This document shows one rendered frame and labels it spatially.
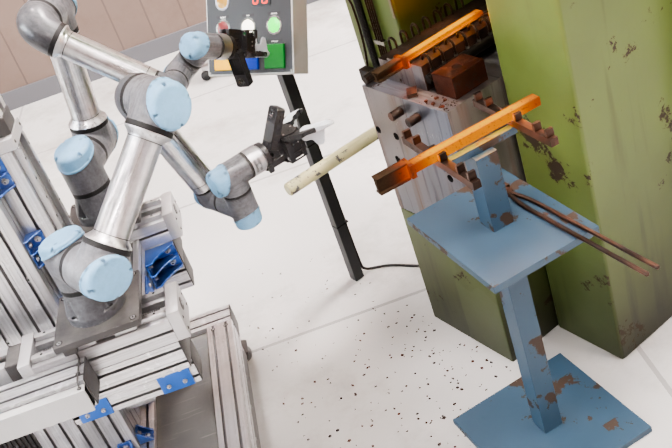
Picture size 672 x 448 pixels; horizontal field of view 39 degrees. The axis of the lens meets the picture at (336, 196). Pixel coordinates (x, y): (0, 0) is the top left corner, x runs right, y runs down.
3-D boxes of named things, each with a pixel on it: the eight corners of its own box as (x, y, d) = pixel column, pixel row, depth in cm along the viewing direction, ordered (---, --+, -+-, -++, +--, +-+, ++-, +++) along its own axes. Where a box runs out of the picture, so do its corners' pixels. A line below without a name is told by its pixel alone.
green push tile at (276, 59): (283, 67, 290) (283, 43, 289) (264, 68, 294) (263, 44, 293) (287, 68, 291) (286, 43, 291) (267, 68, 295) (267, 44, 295)
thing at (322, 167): (294, 199, 300) (289, 185, 297) (285, 194, 304) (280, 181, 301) (398, 131, 317) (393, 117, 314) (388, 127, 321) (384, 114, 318)
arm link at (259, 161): (235, 148, 246) (250, 156, 239) (249, 140, 247) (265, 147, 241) (244, 172, 249) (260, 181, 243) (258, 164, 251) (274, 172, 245)
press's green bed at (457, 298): (513, 363, 296) (482, 245, 273) (434, 316, 326) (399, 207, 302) (629, 265, 318) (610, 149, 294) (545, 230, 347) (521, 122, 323)
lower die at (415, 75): (427, 91, 263) (420, 64, 259) (383, 77, 278) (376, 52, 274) (532, 24, 279) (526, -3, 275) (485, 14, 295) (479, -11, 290)
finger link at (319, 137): (339, 136, 250) (305, 145, 251) (332, 117, 247) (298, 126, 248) (339, 142, 247) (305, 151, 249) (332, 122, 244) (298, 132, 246)
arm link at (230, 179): (211, 196, 246) (199, 169, 241) (245, 175, 250) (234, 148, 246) (226, 205, 240) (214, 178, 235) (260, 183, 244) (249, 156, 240)
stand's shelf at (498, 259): (495, 294, 214) (493, 287, 213) (408, 224, 247) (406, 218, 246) (600, 232, 222) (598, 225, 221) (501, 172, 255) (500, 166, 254)
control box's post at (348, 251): (356, 282, 355) (262, 21, 300) (350, 278, 358) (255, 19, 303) (364, 276, 356) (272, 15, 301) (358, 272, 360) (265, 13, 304)
